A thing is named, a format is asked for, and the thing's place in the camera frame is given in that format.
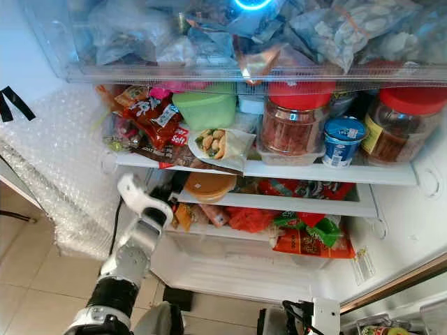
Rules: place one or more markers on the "long white fridge shelf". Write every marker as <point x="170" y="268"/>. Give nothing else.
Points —
<point x="321" y="172"/>

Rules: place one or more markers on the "short white fridge shelf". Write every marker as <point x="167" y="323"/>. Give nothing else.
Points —
<point x="286" y="204"/>

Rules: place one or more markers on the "pink lid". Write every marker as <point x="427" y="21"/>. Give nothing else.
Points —
<point x="160" y="91"/>

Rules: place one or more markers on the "frozen dumpling bag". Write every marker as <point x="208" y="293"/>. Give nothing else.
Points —
<point x="349" y="28"/>

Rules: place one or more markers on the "blue yogurt cup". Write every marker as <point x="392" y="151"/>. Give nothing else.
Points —
<point x="343" y="141"/>

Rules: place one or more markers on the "green plastic container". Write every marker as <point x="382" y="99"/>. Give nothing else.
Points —
<point x="206" y="108"/>

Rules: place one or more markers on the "frozen food bag, grey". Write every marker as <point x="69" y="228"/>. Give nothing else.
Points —
<point x="133" y="31"/>

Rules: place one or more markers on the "clear bubble wrap sheet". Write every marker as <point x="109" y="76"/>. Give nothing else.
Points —
<point x="70" y="167"/>

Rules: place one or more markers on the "red plastic bag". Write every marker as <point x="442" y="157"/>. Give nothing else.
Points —
<point x="248" y="218"/>

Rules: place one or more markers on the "red lid jar, yellow label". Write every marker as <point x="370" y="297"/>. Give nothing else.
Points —
<point x="401" y="129"/>

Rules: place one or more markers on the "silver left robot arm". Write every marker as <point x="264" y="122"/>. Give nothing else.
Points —
<point x="133" y="262"/>

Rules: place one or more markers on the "clear fridge drawer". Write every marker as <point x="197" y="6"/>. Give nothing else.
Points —
<point x="216" y="45"/>

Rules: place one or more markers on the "red snack packet with print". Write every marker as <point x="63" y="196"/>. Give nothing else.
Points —
<point x="150" y="112"/>

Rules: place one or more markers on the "red and green snack bag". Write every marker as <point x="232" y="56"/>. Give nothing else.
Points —
<point x="314" y="237"/>

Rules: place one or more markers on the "red lid jar, dried food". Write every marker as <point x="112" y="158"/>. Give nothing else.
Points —
<point x="297" y="122"/>

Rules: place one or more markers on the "clear plastic food box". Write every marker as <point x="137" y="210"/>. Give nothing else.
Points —
<point x="290" y="158"/>

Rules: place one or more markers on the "flat red food packets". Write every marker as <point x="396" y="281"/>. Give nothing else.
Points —
<point x="304" y="188"/>

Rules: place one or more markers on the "yellow round bowl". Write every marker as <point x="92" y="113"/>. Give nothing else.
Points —
<point x="209" y="185"/>

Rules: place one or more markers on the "wrapped sandwich packet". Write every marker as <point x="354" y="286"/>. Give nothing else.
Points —
<point x="220" y="145"/>

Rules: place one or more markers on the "black tape strips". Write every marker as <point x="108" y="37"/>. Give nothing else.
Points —
<point x="15" y="103"/>

